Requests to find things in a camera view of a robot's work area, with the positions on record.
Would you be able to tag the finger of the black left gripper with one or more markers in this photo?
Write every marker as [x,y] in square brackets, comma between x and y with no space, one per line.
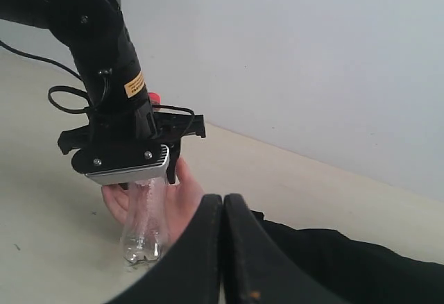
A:
[174,154]
[123,186]

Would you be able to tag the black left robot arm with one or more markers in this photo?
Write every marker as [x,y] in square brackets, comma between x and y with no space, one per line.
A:
[105,58]

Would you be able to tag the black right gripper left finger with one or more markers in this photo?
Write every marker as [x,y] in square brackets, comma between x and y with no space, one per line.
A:
[189,272]

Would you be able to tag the clear red label cola bottle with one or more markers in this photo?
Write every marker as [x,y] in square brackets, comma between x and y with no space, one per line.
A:
[145,233]

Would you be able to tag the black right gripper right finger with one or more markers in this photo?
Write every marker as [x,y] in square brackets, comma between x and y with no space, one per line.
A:
[254,269]

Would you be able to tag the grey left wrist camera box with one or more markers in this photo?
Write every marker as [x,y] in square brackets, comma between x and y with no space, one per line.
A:
[111,164]

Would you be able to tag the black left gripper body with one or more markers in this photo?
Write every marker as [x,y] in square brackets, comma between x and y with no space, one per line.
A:
[157,123]

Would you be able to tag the black sleeved forearm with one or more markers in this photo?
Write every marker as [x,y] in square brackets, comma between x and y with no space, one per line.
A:
[358,272]

